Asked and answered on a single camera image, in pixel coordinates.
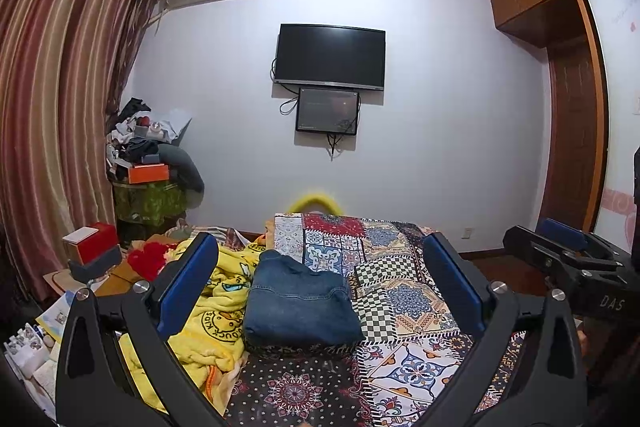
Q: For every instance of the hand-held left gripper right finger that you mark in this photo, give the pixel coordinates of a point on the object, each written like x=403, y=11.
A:
x=452, y=287

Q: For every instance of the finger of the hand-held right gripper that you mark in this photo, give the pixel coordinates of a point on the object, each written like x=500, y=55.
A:
x=535, y=252
x=565, y=234

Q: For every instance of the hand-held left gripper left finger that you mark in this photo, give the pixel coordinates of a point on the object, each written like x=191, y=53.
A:
x=187, y=282

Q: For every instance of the blue denim jacket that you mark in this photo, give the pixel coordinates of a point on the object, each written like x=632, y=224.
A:
x=300, y=302

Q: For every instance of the red plush toy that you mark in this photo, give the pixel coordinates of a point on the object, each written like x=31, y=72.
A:
x=150, y=259

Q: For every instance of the yellow duck print blanket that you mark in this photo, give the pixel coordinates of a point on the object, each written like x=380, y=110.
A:
x=220, y=312

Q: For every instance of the patchwork patterned bedspread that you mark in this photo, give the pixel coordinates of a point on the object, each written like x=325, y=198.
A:
x=395, y=297

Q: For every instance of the grey box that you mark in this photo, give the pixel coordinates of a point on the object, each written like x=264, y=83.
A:
x=95, y=264

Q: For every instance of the brown wooden door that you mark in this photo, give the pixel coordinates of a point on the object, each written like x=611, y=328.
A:
x=570, y=137

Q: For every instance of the red box with white lid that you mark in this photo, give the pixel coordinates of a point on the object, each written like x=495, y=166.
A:
x=92, y=242

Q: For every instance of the dark green cushion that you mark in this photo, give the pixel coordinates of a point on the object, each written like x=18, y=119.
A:
x=185, y=172

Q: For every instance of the orange box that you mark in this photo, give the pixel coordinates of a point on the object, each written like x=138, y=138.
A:
x=148, y=173

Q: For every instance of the wardrobe with pink heart stickers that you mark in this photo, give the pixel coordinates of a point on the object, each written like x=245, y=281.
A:
x=620, y=107

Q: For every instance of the yellow fuzzy hoop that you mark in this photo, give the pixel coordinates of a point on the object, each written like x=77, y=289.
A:
x=315, y=199

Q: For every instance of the pile of clutter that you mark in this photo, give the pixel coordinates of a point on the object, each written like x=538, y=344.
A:
x=140, y=132

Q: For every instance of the striped brown curtain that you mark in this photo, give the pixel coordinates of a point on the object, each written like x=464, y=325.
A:
x=55, y=107

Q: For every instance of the white wall socket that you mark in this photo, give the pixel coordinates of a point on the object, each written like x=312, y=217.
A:
x=466, y=233

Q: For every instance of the small wall monitor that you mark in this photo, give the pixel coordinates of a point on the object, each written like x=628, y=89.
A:
x=327, y=109

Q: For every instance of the black wall television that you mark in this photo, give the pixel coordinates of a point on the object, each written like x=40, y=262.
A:
x=330, y=57

